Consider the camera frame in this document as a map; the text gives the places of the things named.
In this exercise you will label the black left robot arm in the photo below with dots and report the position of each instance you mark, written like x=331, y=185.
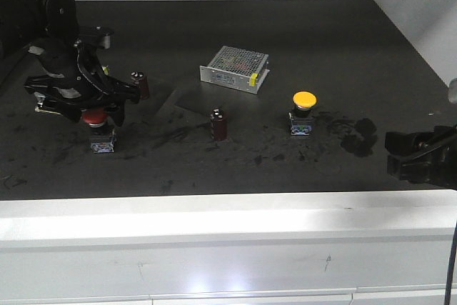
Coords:
x=24, y=21

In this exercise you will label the black wrist camera on left gripper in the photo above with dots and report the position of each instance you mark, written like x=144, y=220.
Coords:
x=98, y=36

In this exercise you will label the left dark brown capacitor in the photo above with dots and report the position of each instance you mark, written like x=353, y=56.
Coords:
x=141, y=81

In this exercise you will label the right metal mesh power supply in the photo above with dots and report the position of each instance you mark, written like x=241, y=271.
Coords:
x=236, y=68

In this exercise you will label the left metal mesh power supply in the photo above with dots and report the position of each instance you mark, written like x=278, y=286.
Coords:
x=70, y=90

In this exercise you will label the centre dark brown capacitor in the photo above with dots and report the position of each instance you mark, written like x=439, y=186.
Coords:
x=218, y=124

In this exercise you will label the metal mesh power supply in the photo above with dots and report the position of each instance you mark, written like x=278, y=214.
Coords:
x=70, y=90
x=236, y=68

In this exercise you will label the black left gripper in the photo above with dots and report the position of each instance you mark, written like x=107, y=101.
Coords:
x=54, y=52

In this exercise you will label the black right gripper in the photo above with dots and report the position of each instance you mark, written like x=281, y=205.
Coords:
x=427, y=157

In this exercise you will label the dark brown capacitor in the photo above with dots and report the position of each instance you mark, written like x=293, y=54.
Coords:
x=141, y=81
x=218, y=124

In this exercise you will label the red mushroom push button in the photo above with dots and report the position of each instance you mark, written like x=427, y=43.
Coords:
x=102, y=136

